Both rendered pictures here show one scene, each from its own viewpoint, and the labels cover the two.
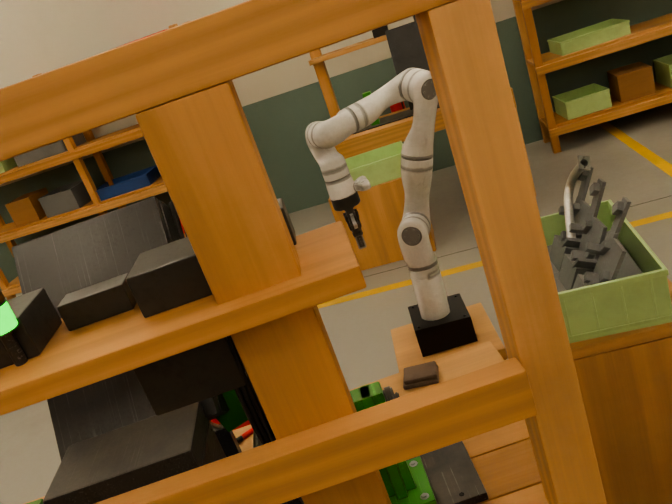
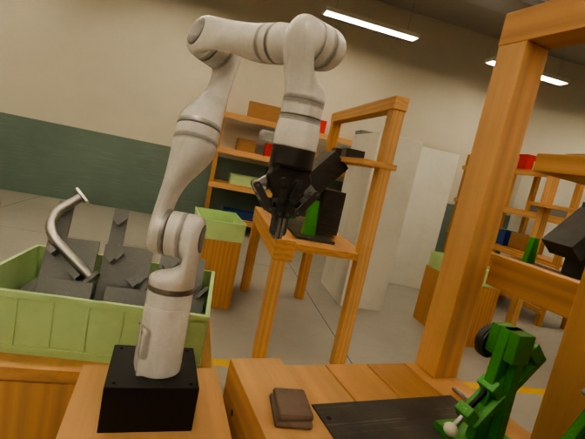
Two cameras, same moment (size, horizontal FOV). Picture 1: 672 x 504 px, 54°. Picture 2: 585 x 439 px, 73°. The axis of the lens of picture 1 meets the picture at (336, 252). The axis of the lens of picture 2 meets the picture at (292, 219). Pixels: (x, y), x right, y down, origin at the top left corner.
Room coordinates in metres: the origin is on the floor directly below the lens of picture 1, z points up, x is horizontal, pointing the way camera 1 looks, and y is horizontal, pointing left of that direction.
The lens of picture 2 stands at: (1.97, 0.56, 1.41)
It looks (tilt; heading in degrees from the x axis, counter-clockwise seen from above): 8 degrees down; 245
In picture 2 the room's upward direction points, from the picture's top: 12 degrees clockwise
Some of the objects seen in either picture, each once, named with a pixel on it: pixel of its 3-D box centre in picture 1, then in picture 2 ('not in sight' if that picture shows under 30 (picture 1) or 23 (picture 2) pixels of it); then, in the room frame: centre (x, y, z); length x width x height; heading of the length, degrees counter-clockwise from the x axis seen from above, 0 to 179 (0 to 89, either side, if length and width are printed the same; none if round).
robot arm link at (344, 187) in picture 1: (346, 181); (293, 129); (1.70, -0.09, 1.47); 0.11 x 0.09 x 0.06; 90
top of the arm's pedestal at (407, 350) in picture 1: (444, 343); (149, 415); (1.84, -0.23, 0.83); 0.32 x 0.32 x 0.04; 84
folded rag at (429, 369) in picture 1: (420, 374); (291, 407); (1.58, -0.11, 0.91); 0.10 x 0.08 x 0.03; 77
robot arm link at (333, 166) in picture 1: (326, 149); (305, 68); (1.71, -0.07, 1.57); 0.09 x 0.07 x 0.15; 21
